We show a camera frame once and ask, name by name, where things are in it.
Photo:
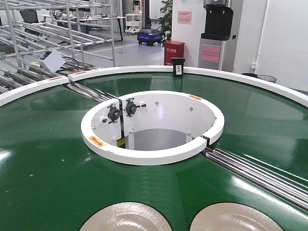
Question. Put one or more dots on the red fire extinguisher cabinet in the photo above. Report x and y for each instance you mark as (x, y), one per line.
(173, 49)

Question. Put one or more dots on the blue lit mobile robot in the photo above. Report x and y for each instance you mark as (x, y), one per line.
(146, 34)

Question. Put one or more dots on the green potted plant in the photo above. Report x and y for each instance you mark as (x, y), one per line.
(165, 20)

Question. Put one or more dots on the beige plate black rim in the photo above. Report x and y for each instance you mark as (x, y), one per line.
(127, 216)

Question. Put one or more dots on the white control box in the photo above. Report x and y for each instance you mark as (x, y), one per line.
(51, 60)

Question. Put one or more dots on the steel conveyor rollers right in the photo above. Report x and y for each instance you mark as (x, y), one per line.
(284, 187)

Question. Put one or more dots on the white ring guard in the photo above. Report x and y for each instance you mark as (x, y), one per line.
(22, 91)
(151, 128)

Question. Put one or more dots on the wire mesh waste bin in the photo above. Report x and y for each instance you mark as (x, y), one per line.
(267, 78)

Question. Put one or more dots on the black sensor box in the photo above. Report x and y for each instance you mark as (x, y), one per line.
(178, 64)

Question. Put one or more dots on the white inner ring guard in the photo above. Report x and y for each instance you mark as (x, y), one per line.
(151, 128)

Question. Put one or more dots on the pink wall notice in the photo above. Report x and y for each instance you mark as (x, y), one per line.
(184, 17)

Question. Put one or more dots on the black water dispenser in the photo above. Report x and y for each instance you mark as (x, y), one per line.
(218, 22)

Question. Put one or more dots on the white rolling cart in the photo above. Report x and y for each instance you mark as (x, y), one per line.
(133, 23)

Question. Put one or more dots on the metal roller rack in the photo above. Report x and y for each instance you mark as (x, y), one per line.
(23, 35)

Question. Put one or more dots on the white outer ring guard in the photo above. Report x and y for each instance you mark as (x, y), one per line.
(22, 91)

